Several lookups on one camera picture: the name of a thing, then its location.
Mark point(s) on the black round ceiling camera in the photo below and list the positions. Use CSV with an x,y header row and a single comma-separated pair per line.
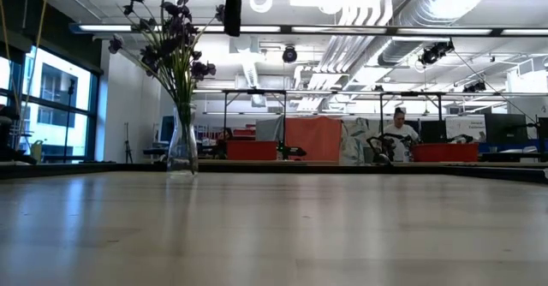
x,y
290,54

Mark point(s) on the clear glass vase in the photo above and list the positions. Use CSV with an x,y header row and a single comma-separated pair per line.
x,y
183,140

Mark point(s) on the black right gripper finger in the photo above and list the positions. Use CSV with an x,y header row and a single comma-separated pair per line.
x,y
233,16

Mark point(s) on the black overhead camera rig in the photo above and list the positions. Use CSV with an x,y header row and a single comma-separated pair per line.
x,y
434,53

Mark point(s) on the pale green container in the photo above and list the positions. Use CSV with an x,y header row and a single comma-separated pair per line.
x,y
37,150

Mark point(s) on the black background robot arm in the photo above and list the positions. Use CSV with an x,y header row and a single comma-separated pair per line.
x,y
291,151
460,138
379,149

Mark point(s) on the orange cloth panel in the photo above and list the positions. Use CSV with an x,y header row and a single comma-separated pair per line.
x,y
314,138

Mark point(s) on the black pole stand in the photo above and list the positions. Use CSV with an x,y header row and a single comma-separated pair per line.
x,y
68,119

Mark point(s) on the black tripod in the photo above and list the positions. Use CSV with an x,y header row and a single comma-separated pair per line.
x,y
127,142

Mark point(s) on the overhead light bar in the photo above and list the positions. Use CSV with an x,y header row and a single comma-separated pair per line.
x,y
342,30

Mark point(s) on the black computer monitor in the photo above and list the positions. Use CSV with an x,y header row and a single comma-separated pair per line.
x,y
506,128

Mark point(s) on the white patterned cloth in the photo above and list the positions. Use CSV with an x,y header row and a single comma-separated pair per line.
x,y
353,142

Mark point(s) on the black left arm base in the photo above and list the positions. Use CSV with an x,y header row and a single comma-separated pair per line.
x,y
8,140

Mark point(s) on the person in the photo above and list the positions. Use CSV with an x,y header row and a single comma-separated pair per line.
x,y
400,132

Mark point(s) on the grey cloth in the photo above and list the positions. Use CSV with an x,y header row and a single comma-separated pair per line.
x,y
269,128

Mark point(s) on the black metal table frame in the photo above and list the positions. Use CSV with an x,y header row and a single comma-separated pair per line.
x,y
411,93
254,92

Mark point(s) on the purple artificial flower spray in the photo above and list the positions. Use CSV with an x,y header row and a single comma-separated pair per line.
x,y
180,12
116,44
137,3

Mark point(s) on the white printed sign board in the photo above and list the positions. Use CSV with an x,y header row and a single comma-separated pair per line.
x,y
466,127

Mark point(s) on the red plastic bin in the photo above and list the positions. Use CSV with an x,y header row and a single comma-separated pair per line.
x,y
252,150
445,152

